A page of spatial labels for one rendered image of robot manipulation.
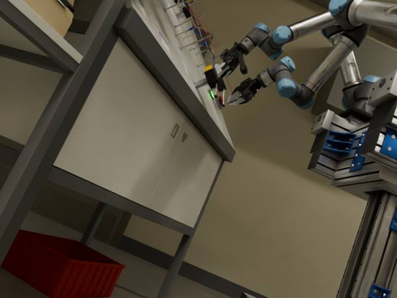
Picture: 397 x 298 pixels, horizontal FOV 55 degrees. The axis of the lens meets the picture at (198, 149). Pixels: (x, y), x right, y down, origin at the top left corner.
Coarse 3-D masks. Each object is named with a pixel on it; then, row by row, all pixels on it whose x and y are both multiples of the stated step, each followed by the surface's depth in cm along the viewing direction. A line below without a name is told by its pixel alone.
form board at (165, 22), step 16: (128, 0) 104; (144, 0) 122; (160, 0) 155; (144, 16) 112; (160, 16) 140; (160, 32) 127; (176, 32) 164; (192, 32) 230; (176, 48) 147; (176, 64) 133; (192, 64) 174; (192, 80) 155; (208, 96) 185; (208, 112) 164; (224, 128) 201
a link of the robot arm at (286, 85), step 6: (276, 72) 170; (282, 72) 168; (288, 72) 168; (276, 78) 169; (282, 78) 166; (288, 78) 165; (276, 84) 168; (282, 84) 164; (288, 84) 163; (294, 84) 165; (282, 90) 164; (288, 90) 164; (294, 90) 165; (300, 90) 169; (282, 96) 167; (288, 96) 167; (294, 96) 170
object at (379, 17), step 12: (336, 0) 158; (348, 0) 152; (360, 0) 151; (336, 12) 156; (348, 12) 153; (360, 12) 149; (372, 12) 144; (384, 12) 139; (396, 12) 135; (348, 24) 160; (360, 24) 157; (372, 24) 148; (384, 24) 141; (396, 24) 136
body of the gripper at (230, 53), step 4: (236, 44) 194; (240, 44) 191; (232, 48) 194; (236, 48) 194; (240, 48) 193; (244, 48) 191; (224, 52) 194; (228, 52) 192; (232, 52) 194; (236, 52) 193; (244, 52) 194; (248, 52) 193; (220, 56) 193; (224, 56) 193; (228, 56) 192; (232, 56) 191; (236, 56) 191; (224, 60) 192; (236, 60) 192; (232, 64) 192; (236, 64) 194; (232, 68) 194
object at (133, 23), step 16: (128, 16) 102; (128, 32) 102; (144, 32) 108; (144, 48) 111; (160, 48) 117; (144, 64) 120; (160, 64) 120; (160, 80) 128; (176, 80) 131; (176, 96) 137; (192, 96) 145; (192, 112) 148; (208, 128) 166; (224, 144) 189; (224, 160) 206
